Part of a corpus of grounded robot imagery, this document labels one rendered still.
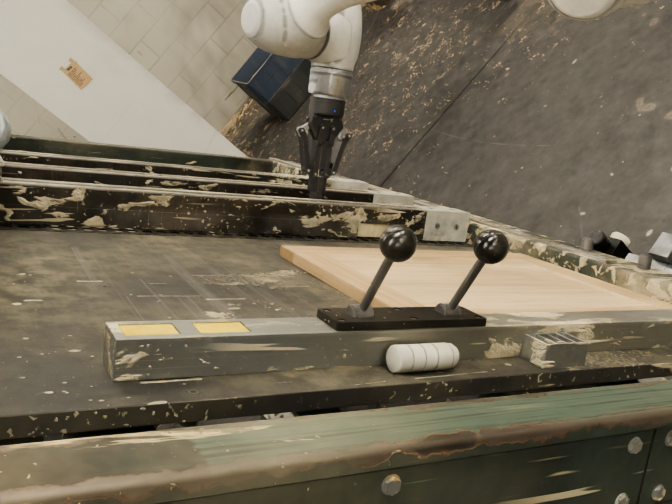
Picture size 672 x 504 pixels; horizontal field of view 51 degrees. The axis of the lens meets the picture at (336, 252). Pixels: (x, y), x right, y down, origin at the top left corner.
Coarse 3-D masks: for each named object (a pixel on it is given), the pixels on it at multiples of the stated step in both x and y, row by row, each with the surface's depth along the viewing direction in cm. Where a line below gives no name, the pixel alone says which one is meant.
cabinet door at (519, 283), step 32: (288, 256) 121; (320, 256) 119; (352, 256) 124; (416, 256) 131; (448, 256) 135; (512, 256) 145; (352, 288) 102; (384, 288) 102; (416, 288) 107; (448, 288) 110; (480, 288) 113; (512, 288) 116; (544, 288) 119; (576, 288) 123; (608, 288) 126
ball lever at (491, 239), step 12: (480, 240) 74; (492, 240) 74; (504, 240) 74; (480, 252) 74; (492, 252) 74; (504, 252) 74; (480, 264) 77; (468, 276) 78; (468, 288) 79; (456, 300) 80; (444, 312) 80; (456, 312) 81
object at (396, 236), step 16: (400, 224) 69; (384, 240) 69; (400, 240) 68; (416, 240) 69; (384, 256) 70; (400, 256) 68; (384, 272) 71; (368, 288) 74; (352, 304) 75; (368, 304) 74
